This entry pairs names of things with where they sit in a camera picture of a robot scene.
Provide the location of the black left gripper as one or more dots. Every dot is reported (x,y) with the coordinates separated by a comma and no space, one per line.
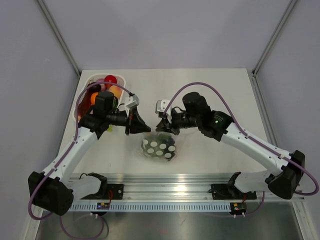
(135,123)

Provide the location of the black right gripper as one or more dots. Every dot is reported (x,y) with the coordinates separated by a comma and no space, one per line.
(163,124)

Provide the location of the dark grape bunch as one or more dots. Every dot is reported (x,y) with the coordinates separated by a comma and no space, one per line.
(166,139)

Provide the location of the clear zip top bag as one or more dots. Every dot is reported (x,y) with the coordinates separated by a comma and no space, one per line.
(179,139)

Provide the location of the green netted melon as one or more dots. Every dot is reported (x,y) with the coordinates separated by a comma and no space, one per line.
(152,149)

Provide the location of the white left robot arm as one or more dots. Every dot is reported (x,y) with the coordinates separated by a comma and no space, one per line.
(63,166)

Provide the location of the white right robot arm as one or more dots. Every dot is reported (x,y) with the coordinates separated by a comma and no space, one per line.
(283,169)

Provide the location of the green lettuce leaf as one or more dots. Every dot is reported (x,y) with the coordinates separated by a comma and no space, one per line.
(109,129)

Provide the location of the peach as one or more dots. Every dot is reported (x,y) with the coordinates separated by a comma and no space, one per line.
(117,91)

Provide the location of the white perforated basket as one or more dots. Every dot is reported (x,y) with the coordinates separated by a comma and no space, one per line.
(98,78)

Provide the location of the orange tangerine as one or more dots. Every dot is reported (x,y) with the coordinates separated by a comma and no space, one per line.
(93,98)

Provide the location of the red tomato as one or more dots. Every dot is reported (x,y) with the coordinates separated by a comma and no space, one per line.
(110,79)

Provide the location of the dark purple eggplant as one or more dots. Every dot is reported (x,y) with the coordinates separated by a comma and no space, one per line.
(94,87)

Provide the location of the dark red long pepper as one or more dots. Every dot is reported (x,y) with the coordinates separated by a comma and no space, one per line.
(84,105)

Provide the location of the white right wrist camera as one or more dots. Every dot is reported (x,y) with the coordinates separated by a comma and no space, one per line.
(161,106)

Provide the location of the aluminium front rail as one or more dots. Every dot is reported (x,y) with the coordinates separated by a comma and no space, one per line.
(136,187)

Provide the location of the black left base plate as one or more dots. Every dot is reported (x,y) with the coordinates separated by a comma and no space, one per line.
(115,191)

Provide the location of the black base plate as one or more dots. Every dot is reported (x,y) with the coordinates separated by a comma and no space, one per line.
(115,191)
(221,191)

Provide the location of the white slotted cable duct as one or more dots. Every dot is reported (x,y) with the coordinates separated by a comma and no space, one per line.
(114,206)

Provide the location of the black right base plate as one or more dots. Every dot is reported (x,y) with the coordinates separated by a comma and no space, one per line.
(221,191)

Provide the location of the right aluminium side rail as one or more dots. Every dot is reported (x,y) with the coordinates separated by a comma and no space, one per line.
(263,110)

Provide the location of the left aluminium frame post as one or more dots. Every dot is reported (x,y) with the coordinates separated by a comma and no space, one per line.
(57,34)

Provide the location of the aluminium frame post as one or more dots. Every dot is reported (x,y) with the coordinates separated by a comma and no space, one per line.
(57,34)
(284,19)

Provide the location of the right aluminium frame post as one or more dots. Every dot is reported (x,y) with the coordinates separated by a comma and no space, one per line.
(284,19)

